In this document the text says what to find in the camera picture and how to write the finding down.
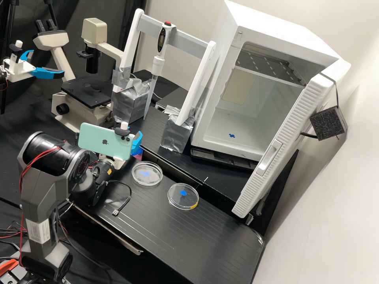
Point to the blue bottle holder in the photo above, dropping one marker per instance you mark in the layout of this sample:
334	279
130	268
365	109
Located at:
138	153

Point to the pipette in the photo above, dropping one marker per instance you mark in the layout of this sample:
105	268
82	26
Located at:
160	44

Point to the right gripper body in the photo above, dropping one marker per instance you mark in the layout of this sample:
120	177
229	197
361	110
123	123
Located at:
119	163

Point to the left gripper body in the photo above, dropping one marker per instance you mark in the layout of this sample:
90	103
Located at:
17	70

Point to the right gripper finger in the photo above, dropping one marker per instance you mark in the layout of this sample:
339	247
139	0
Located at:
138	139

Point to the cream microscope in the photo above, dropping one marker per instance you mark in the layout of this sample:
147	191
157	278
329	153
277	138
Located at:
83	100

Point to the white incubator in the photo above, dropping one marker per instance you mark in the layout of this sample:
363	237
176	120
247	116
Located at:
266	44

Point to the white pipette stand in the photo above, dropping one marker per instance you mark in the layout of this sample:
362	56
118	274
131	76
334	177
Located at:
192	88

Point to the incubator door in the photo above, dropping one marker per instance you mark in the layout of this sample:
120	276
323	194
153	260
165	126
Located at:
284	142

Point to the right wrist camera phone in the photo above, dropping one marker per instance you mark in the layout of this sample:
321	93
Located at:
100	141

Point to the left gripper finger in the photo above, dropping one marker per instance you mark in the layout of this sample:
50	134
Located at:
47	73
27	53

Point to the petri dish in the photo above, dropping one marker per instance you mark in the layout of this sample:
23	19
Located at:
147	174

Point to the black platform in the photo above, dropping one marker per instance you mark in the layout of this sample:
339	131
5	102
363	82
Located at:
177	239
171	99

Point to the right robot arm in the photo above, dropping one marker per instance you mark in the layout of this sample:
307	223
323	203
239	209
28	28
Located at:
41	183

